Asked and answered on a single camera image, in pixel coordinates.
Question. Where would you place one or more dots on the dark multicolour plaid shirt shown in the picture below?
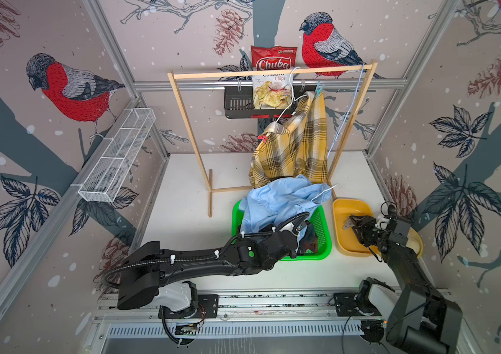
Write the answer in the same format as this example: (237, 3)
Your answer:
(309, 241)

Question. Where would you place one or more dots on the red clothespin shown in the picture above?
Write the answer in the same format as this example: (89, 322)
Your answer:
(262, 138)

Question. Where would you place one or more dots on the black wall bracket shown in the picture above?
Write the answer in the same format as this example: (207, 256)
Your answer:
(238, 104)

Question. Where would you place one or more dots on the white hanger of yellow shirt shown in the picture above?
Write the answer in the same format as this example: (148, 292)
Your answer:
(290, 76)

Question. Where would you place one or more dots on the white clothespin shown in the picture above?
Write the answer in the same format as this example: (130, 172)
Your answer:
(348, 224)

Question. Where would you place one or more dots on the yellow plaid shirt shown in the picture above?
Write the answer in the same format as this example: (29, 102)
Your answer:
(296, 147)

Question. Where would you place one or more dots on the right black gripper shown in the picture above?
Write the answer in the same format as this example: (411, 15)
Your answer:
(363, 224)

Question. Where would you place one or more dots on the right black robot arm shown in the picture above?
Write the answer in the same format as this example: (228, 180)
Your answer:
(419, 319)

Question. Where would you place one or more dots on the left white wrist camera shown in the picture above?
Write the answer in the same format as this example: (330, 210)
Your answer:
(295, 227)

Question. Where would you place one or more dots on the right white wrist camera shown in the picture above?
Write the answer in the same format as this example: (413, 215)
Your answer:
(386, 222)

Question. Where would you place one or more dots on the yellow round bowl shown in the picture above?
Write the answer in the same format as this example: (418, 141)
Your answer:
(415, 242)

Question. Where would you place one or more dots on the yellow plastic tray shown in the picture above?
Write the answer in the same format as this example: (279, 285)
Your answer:
(347, 242)

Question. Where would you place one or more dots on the teal clothespin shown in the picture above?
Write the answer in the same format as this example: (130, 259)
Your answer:
(319, 89)

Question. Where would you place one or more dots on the green plastic mesh basket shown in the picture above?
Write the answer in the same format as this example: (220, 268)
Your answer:
(317, 221)

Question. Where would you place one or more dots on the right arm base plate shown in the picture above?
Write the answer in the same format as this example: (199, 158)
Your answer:
(345, 304)

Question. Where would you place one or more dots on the white wire mesh basket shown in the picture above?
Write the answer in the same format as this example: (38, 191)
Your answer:
(111, 170)

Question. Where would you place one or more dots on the red Chuba chips bag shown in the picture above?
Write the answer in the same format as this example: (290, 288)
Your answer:
(272, 90)

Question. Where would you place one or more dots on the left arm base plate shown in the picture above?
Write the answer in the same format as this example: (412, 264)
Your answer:
(205, 307)

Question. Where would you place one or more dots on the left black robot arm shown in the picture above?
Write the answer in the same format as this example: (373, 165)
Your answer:
(144, 274)

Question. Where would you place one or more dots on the light blue shirt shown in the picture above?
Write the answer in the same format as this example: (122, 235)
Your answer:
(280, 200)

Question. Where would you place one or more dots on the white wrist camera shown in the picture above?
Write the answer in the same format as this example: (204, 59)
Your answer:
(295, 227)
(386, 222)

